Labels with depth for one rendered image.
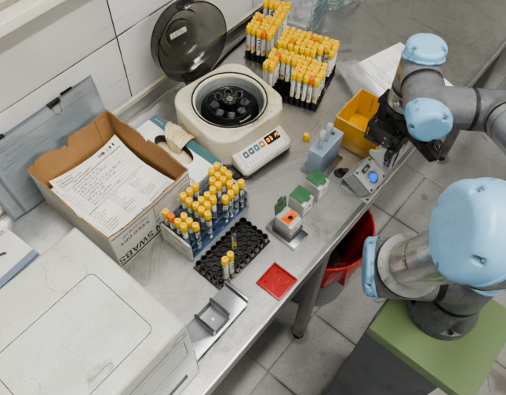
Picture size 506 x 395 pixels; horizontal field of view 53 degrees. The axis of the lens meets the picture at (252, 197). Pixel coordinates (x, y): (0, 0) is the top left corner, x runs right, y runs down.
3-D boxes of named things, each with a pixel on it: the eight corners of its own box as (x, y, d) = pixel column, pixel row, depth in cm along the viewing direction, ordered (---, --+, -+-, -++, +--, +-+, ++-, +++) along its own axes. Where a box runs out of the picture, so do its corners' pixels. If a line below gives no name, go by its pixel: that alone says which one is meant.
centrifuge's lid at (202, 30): (151, 20, 115) (132, 7, 119) (171, 104, 134) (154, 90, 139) (223, -16, 123) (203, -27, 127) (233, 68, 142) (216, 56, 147)
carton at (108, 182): (121, 272, 116) (107, 240, 103) (45, 204, 126) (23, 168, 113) (196, 204, 127) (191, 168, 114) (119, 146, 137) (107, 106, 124)
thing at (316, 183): (317, 202, 127) (320, 187, 122) (302, 193, 129) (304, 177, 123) (326, 193, 129) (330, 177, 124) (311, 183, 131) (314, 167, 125)
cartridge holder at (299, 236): (293, 251, 120) (295, 244, 117) (265, 229, 123) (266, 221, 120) (307, 237, 122) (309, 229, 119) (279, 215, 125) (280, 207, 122)
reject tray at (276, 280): (278, 301, 113) (279, 300, 112) (256, 283, 115) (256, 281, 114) (297, 280, 116) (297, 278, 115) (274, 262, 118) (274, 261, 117)
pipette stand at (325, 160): (322, 183, 131) (327, 160, 122) (300, 170, 133) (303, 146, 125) (342, 159, 135) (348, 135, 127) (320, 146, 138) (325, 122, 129)
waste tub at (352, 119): (370, 164, 134) (379, 141, 126) (329, 140, 139) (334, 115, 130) (395, 135, 140) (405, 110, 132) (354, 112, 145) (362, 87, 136)
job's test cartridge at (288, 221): (289, 240, 120) (291, 228, 114) (274, 229, 121) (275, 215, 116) (300, 230, 121) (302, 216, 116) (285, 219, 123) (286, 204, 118)
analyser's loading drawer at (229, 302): (183, 378, 101) (180, 371, 97) (160, 357, 104) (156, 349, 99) (249, 305, 110) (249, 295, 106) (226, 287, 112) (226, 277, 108)
